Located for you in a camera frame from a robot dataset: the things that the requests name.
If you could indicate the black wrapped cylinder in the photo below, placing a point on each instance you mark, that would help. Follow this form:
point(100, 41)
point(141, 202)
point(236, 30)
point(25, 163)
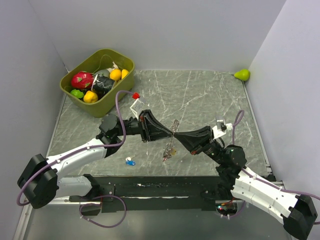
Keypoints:
point(102, 83)

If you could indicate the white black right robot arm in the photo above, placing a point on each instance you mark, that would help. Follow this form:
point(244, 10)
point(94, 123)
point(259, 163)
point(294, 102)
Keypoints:
point(295, 211)

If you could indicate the green toy fruit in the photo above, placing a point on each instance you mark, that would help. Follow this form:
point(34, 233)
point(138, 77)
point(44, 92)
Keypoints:
point(77, 93)

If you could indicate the yellow lemon toy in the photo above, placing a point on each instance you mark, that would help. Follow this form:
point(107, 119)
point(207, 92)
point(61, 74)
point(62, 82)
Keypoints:
point(124, 73)

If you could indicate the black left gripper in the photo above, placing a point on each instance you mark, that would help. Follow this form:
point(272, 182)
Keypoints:
point(155, 133)

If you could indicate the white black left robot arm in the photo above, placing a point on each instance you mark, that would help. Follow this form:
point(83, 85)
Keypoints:
point(45, 178)

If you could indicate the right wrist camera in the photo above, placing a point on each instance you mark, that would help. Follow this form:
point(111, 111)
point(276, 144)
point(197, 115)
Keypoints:
point(221, 127)

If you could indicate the red dragon fruit toy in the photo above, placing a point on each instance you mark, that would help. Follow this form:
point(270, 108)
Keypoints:
point(82, 80)

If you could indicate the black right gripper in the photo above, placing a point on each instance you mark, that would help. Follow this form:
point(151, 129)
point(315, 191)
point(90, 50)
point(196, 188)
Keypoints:
point(196, 141)

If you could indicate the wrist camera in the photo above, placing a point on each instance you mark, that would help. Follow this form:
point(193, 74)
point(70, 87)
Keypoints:
point(138, 105)
point(221, 127)

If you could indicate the green pear toy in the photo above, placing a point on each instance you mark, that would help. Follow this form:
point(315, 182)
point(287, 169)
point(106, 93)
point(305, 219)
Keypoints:
point(243, 75)

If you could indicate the yellow bell pepper toy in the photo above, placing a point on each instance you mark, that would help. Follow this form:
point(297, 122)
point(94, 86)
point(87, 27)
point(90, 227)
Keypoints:
point(90, 97)

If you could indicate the metal disc with key rings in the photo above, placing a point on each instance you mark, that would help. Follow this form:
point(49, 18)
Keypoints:
point(171, 144)

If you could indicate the yellow key tag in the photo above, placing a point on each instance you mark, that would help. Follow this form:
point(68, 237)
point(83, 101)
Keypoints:
point(172, 152)

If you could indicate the blue key tag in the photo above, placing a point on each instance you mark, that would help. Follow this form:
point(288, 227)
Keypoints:
point(129, 161)

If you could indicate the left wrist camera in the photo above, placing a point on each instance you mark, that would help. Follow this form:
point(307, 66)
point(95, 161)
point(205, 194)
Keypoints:
point(138, 105)

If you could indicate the orange toy fruit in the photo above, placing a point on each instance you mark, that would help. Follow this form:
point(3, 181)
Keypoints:
point(115, 74)

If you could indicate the olive green plastic bin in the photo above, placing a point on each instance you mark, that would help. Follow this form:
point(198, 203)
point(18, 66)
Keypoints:
point(101, 62)

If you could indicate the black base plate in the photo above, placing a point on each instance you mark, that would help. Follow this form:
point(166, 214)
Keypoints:
point(142, 193)

